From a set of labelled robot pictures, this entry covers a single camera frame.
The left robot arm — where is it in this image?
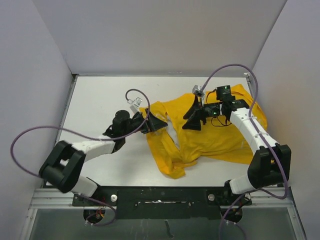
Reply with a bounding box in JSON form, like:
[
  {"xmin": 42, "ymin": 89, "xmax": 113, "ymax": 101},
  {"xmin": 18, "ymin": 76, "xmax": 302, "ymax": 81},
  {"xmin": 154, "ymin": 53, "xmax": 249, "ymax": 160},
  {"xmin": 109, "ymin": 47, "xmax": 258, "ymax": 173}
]
[{"xmin": 39, "ymin": 110, "xmax": 168, "ymax": 206}]

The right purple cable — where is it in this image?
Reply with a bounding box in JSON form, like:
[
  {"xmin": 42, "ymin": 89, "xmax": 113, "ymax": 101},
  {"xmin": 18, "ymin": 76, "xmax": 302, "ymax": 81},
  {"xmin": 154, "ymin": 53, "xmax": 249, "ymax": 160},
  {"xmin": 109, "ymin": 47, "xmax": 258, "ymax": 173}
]
[{"xmin": 199, "ymin": 64, "xmax": 290, "ymax": 240}]

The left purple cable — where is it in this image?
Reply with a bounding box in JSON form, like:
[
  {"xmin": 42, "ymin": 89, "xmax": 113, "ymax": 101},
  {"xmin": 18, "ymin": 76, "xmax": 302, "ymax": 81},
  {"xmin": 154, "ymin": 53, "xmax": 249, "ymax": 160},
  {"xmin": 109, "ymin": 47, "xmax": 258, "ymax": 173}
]
[{"xmin": 9, "ymin": 88, "xmax": 151, "ymax": 228}]

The yellow printed pillowcase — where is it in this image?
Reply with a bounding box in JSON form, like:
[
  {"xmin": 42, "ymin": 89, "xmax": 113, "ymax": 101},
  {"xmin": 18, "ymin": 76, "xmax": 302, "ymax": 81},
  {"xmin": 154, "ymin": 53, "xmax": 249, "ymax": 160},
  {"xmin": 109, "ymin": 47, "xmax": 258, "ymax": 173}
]
[{"xmin": 146, "ymin": 93, "xmax": 253, "ymax": 179}]

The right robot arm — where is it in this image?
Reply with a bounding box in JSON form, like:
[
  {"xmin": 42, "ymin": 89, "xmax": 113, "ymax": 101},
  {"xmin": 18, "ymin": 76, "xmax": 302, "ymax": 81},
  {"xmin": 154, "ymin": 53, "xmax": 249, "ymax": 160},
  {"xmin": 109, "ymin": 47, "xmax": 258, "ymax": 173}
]
[{"xmin": 182, "ymin": 85, "xmax": 292, "ymax": 205}]

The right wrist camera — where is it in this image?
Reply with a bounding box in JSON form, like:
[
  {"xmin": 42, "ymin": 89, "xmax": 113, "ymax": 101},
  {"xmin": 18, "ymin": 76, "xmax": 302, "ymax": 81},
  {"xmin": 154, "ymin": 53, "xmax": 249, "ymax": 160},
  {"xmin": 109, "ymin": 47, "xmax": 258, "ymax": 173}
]
[{"xmin": 192, "ymin": 85, "xmax": 206, "ymax": 105}]

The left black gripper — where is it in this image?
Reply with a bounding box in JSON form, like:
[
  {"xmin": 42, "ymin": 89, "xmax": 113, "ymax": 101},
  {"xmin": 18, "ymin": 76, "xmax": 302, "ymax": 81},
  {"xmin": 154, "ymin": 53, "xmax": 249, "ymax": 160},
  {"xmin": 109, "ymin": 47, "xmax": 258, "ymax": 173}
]
[{"xmin": 122, "ymin": 108, "xmax": 167, "ymax": 137}]

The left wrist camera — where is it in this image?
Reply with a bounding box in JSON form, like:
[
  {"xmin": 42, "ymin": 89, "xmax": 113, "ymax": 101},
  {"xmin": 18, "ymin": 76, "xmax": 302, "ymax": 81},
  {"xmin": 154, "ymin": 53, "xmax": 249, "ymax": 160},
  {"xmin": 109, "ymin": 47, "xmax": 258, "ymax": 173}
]
[{"xmin": 127, "ymin": 97, "xmax": 143, "ymax": 114}]

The aluminium frame rail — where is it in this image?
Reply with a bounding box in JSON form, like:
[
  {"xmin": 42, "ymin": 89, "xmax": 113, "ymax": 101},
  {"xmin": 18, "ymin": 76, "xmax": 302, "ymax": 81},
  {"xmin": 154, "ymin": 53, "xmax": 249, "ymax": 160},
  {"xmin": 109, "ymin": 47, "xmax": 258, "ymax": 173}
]
[{"xmin": 19, "ymin": 72, "xmax": 308, "ymax": 240}]

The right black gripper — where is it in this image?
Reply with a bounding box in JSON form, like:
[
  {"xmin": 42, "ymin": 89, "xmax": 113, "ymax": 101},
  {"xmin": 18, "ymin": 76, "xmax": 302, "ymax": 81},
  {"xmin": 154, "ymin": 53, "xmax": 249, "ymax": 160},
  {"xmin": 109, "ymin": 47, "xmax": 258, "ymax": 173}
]
[{"xmin": 182, "ymin": 96, "xmax": 222, "ymax": 131}]

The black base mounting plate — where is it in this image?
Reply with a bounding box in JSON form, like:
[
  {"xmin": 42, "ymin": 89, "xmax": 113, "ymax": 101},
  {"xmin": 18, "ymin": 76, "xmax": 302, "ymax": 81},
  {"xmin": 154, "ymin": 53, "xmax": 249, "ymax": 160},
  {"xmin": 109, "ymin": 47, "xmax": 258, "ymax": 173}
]
[{"xmin": 72, "ymin": 186, "xmax": 252, "ymax": 220}]

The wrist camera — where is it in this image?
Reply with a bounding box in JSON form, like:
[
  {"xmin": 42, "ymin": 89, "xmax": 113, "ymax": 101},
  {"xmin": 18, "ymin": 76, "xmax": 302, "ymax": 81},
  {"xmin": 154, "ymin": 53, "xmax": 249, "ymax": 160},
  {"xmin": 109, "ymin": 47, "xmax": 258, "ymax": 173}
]
[
  {"xmin": 127, "ymin": 97, "xmax": 143, "ymax": 114},
  {"xmin": 192, "ymin": 85, "xmax": 206, "ymax": 105}
]

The white pillow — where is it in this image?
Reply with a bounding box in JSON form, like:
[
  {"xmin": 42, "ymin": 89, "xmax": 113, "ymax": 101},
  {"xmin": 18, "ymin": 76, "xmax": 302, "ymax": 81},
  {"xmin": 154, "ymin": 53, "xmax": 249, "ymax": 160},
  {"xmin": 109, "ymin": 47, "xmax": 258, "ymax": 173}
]
[{"xmin": 155, "ymin": 113, "xmax": 180, "ymax": 149}]

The purple cable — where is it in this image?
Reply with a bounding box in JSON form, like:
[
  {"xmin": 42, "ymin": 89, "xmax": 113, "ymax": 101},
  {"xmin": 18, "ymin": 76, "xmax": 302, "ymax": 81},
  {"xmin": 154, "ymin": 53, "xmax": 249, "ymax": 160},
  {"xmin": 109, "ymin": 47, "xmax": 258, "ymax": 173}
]
[
  {"xmin": 199, "ymin": 64, "xmax": 290, "ymax": 240},
  {"xmin": 9, "ymin": 88, "xmax": 151, "ymax": 228}
]

